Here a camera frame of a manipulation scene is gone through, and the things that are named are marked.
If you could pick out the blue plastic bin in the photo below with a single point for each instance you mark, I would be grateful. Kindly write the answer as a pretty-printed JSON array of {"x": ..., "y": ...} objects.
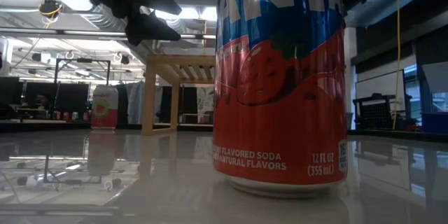
[{"x": 435, "y": 122}]

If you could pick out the black pipe stand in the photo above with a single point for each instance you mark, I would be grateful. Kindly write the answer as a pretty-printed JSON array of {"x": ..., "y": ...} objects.
[{"x": 84, "y": 60}]

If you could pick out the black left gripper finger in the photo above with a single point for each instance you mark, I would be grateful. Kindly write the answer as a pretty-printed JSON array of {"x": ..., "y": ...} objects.
[
  {"x": 150, "y": 29},
  {"x": 159, "y": 1}
]

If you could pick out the red Fanta strawberry can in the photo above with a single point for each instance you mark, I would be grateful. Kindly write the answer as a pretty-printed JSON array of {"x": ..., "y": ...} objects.
[{"x": 280, "y": 94}]

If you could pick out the slatted wooden shelf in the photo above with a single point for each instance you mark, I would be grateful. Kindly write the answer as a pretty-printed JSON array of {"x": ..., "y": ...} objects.
[{"x": 161, "y": 66}]

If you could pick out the pink white Spindrift can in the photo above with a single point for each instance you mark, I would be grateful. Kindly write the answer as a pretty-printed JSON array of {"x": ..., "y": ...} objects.
[{"x": 104, "y": 108}]

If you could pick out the black mesh rack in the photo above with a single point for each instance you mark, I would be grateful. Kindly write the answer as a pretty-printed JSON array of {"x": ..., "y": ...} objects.
[{"x": 376, "y": 115}]

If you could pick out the black monitor screen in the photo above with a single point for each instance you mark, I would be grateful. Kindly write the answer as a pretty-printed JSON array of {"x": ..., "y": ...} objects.
[{"x": 70, "y": 96}]

